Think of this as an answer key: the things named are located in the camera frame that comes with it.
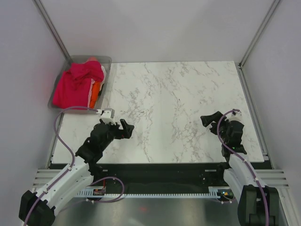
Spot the white slotted cable duct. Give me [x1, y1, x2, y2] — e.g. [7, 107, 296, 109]
[75, 186, 234, 199]

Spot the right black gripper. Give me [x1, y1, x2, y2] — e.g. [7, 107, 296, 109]
[200, 111, 229, 143]

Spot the light pink t shirt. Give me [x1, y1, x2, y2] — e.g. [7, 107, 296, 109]
[87, 80, 97, 108]

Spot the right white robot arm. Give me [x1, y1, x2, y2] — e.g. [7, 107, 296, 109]
[200, 111, 279, 226]

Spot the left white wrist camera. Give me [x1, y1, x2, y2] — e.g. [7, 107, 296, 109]
[100, 108, 116, 125]

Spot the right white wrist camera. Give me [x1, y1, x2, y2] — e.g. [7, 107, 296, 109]
[229, 111, 243, 123]

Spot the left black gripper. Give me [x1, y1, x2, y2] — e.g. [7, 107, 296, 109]
[100, 119, 134, 151]

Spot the salmon pink t shirt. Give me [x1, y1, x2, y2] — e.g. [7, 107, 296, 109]
[87, 56, 98, 62]

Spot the clear plastic bin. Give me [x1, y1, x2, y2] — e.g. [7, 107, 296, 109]
[48, 55, 112, 110]

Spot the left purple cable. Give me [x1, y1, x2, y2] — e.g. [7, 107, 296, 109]
[22, 106, 99, 223]

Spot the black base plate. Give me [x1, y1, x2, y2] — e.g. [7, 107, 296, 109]
[94, 163, 227, 193]

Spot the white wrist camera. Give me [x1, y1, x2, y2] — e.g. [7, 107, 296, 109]
[100, 108, 116, 125]
[229, 111, 243, 123]

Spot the red t shirt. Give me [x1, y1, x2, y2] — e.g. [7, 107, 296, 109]
[69, 61, 103, 90]

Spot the white t shirt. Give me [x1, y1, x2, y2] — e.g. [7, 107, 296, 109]
[101, 65, 107, 83]

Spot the orange t shirt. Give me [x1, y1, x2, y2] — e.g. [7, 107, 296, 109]
[89, 81, 101, 108]

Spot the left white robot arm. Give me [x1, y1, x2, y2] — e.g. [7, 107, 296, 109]
[19, 119, 135, 226]

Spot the folded magenta t shirt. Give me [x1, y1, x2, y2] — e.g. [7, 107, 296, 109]
[52, 71, 89, 109]

